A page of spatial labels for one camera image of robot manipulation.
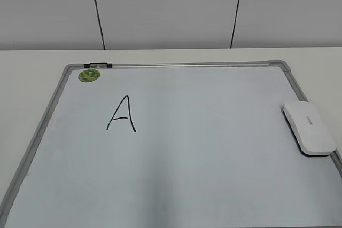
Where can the black clear frame clip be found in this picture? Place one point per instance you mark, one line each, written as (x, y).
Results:
(97, 65)

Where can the white board with grey frame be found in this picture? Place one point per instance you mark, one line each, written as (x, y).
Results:
(204, 145)

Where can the round green magnet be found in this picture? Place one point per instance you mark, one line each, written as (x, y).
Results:
(89, 75)

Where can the white board eraser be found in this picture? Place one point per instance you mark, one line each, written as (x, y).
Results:
(313, 137)

